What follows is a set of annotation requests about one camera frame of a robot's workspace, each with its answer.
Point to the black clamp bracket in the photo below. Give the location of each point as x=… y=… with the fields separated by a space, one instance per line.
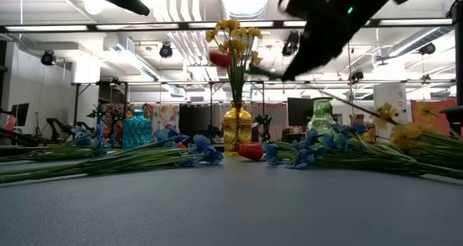
x=454 y=115

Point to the black upright post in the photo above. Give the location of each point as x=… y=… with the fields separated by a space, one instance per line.
x=458 y=58

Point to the white ceiling duct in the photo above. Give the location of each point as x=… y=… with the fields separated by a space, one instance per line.
x=244 y=1

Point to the orange partition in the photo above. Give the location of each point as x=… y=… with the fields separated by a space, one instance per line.
x=448 y=123

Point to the small dark monitor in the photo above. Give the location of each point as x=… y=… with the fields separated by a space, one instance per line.
x=22 y=112

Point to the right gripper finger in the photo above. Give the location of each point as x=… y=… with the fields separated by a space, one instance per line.
x=307 y=63

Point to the black partition panel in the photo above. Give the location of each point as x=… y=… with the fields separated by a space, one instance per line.
x=195 y=119

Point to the black monitor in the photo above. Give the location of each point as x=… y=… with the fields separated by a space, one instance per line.
x=300 y=112

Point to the green glass vase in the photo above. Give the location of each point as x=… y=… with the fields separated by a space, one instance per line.
x=322 y=117

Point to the yellow artificial flower bunch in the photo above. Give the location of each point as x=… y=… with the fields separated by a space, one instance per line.
x=405 y=135
x=235 y=43
x=385 y=112

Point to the black ceiling spotlight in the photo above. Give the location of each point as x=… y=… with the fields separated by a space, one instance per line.
x=165 y=50
x=291 y=45
x=48 y=58
x=428 y=48

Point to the floral curtain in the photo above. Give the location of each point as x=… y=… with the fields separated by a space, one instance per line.
x=164 y=117

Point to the blue glass vase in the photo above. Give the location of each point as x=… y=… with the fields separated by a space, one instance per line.
x=136 y=132

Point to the yellow glass vase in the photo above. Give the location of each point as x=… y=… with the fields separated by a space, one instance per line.
x=237 y=130

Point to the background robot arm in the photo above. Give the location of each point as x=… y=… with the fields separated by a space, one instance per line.
x=266 y=121
x=54 y=124

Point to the white cabinet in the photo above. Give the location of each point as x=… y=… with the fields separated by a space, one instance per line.
x=392 y=94

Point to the long ceiling light bar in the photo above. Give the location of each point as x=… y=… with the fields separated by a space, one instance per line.
x=72 y=28

